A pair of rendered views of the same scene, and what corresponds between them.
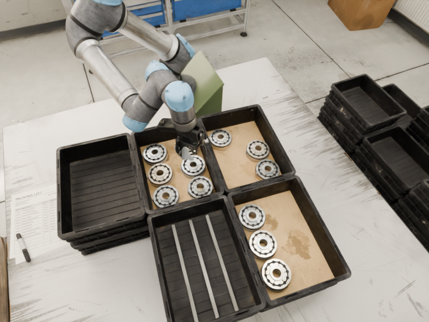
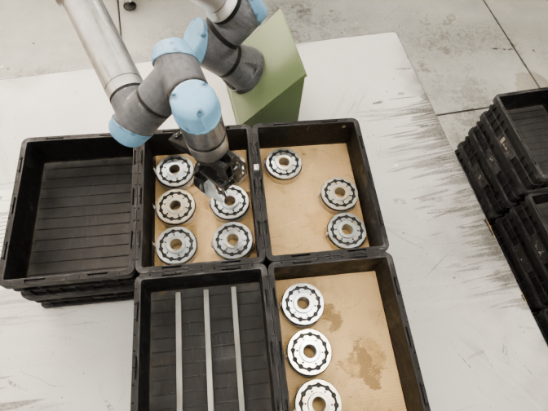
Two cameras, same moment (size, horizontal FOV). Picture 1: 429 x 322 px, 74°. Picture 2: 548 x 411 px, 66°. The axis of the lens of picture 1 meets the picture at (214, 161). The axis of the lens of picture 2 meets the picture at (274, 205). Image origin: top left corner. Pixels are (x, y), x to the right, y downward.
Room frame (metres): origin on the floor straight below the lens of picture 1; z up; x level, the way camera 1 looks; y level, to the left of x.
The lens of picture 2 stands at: (0.17, -0.09, 1.87)
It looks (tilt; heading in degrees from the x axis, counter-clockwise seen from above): 63 degrees down; 7
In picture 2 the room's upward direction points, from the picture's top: 6 degrees clockwise
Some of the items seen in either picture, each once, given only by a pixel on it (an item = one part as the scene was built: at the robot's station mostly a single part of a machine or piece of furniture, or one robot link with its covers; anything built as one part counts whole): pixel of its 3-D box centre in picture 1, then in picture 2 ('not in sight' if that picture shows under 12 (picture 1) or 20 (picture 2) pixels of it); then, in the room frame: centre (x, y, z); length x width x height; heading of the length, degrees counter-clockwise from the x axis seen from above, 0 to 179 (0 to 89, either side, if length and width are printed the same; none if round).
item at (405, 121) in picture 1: (389, 115); not in sight; (1.57, -1.34, 0.26); 0.40 x 0.30 x 0.23; 25
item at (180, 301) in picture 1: (202, 262); (207, 363); (0.25, 0.03, 0.87); 0.40 x 0.30 x 0.11; 19
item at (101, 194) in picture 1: (102, 186); (83, 212); (0.53, 0.44, 0.87); 0.40 x 0.30 x 0.11; 19
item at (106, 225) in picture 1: (98, 180); (76, 203); (0.53, 0.44, 0.92); 0.40 x 0.30 x 0.02; 19
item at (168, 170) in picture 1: (159, 173); (175, 206); (0.61, 0.22, 0.86); 0.10 x 0.10 x 0.01
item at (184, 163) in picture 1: (193, 165); (230, 201); (0.66, 0.09, 0.86); 0.10 x 0.10 x 0.01
